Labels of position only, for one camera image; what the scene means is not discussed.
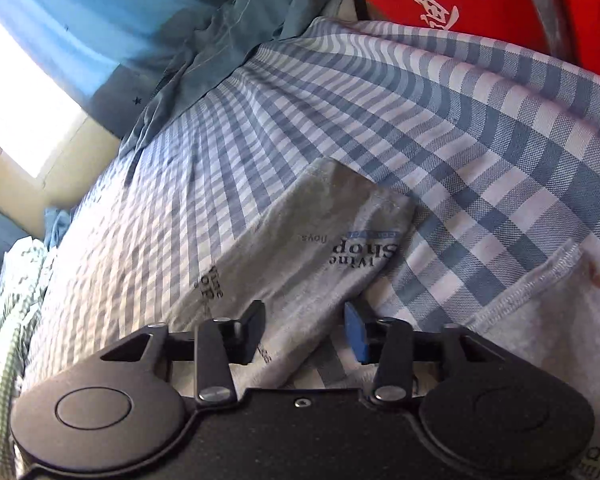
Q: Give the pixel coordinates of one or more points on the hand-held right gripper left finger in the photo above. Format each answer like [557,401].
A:
[252,332]

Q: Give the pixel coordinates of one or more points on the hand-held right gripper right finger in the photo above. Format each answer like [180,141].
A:
[356,332]

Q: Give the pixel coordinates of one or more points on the grey printed pants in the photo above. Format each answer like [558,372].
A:
[305,260]

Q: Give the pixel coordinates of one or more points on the small light blue cloth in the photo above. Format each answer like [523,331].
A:
[57,225]

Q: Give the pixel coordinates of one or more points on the blue checked bed sheet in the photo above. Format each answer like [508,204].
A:
[330,110]

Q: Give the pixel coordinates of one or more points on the green checked quilt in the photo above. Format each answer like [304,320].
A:
[10,310]

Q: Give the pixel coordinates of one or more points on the blue-grey blanket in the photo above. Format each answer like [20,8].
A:
[220,50]

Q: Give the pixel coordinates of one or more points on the window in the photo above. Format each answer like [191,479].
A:
[25,110]

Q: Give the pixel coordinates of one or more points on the blue star curtain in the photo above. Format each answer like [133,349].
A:
[80,20]

